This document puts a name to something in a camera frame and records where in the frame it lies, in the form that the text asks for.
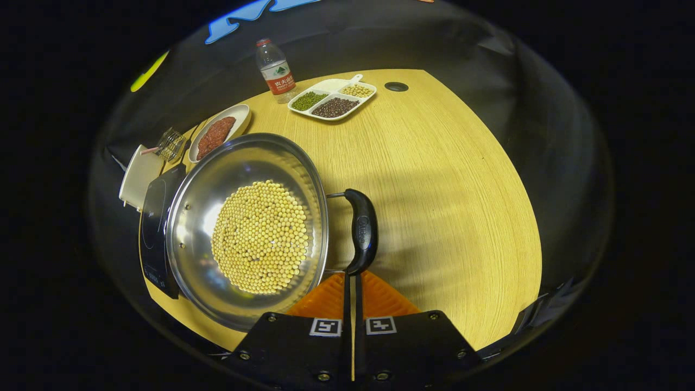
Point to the round white plate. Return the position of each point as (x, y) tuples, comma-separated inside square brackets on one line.
[(236, 117)]

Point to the white toaster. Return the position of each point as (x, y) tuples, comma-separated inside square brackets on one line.
[(138, 176)]

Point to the white divided dish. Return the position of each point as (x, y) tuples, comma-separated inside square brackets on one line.
[(332, 86)]

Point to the red meat steak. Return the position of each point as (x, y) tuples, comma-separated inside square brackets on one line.
[(209, 144), (225, 127)]

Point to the stainless steel pot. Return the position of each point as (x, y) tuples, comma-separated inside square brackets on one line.
[(195, 228)]

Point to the pile of dark red beans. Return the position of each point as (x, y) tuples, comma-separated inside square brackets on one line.
[(335, 107)]

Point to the pile of green beans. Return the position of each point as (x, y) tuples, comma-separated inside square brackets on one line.
[(309, 101)]

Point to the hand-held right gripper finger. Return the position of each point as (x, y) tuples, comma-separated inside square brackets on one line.
[(359, 347), (347, 347)]

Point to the clear plastic water bottle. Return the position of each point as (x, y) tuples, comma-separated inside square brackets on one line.
[(277, 70)]

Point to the small pile of yellow beans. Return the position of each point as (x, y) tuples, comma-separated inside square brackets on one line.
[(357, 90)]

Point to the black induction cooktop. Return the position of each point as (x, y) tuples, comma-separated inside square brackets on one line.
[(155, 233)]

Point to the pile of soybeans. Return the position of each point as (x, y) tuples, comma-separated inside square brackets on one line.
[(260, 239)]

